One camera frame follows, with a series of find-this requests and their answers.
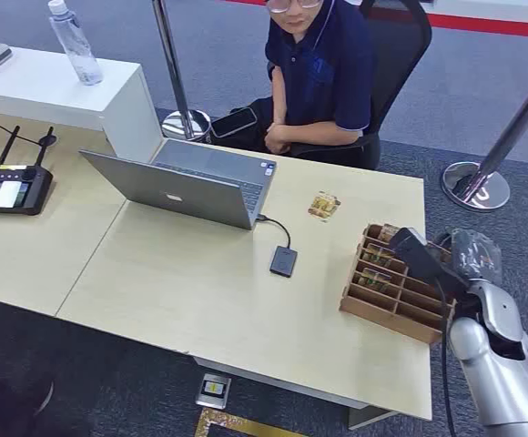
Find person's left hand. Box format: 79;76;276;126
264;123;293;156

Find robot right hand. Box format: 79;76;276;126
387;227;470;301

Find gold patterned card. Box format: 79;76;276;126
362;243;395;269
378;223;401;244
356;268;393;294
307;190;341;222

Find wooden card organizer box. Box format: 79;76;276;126
339;223;457;346

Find person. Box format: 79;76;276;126
209;0;382;171

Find black smartphone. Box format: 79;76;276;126
210;107;259;139

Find black external drive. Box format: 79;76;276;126
269;244;298;279

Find silver laptop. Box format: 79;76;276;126
79;137;278;232

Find eyeglasses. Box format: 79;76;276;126
264;0;323;15

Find grey desk foot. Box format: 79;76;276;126
347;405;398;432

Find black mesh office chair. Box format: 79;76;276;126
287;0;433;171

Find metal floor socket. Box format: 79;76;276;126
195;372;233;412

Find clear plastic water bottle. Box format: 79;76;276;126
47;0;104;86

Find white desk shelf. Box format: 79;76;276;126
0;40;164;165

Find black remote controller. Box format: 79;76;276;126
0;125;58;217

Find black chair base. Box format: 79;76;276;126
0;359;56;437

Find plastic-wrapped wrist camera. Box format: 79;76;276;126
449;228;504;287

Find black laptop cable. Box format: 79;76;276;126
255;213;292;249

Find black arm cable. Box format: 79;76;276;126
433;278;458;437

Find chrome stanchion post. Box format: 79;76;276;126
150;0;212;144
440;58;528;213

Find thin black cable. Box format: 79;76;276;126
0;107;58;148

